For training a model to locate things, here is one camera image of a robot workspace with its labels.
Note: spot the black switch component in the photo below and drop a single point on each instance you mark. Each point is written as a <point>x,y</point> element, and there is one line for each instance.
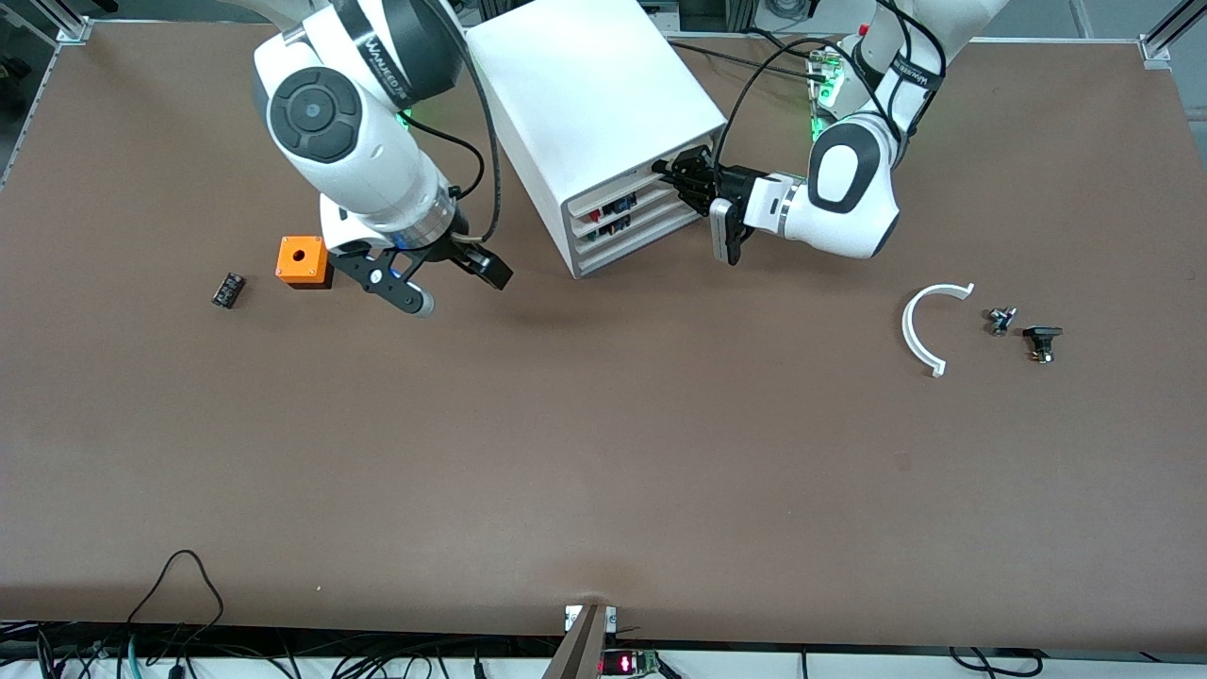
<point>1042,333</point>

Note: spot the chrome metal pipe fitting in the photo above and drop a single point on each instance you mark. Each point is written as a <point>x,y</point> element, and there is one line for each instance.
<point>1000,322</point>

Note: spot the aluminium profile beam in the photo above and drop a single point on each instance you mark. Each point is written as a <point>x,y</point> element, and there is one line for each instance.
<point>580,651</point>

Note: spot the red yellow button parts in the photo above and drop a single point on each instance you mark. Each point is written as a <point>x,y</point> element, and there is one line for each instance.
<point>613,226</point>

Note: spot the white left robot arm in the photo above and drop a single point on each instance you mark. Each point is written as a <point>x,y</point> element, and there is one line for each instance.
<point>849,231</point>

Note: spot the red blue button parts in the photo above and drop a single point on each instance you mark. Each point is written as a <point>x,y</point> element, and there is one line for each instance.
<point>618,203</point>

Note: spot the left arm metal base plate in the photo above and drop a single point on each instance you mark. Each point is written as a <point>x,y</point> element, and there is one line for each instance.
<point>822,94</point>

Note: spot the small black terminal block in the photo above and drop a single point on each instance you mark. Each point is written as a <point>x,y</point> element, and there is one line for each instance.
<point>228,290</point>

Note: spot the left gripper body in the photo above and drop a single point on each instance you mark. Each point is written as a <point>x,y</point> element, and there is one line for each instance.
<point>731,182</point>

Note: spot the aluminium corner post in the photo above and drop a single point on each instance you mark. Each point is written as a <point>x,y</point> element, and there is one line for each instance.
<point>1165,38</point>
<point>71,24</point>

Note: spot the orange box with hole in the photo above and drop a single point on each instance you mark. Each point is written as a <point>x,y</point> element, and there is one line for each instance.
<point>316,264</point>

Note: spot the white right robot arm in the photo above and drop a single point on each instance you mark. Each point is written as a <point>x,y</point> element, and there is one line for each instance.
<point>368,170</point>

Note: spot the white semicircular clamp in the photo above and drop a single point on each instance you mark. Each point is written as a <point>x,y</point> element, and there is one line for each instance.
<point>907,328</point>

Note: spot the red display device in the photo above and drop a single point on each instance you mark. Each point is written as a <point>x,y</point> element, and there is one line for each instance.
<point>627,664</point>

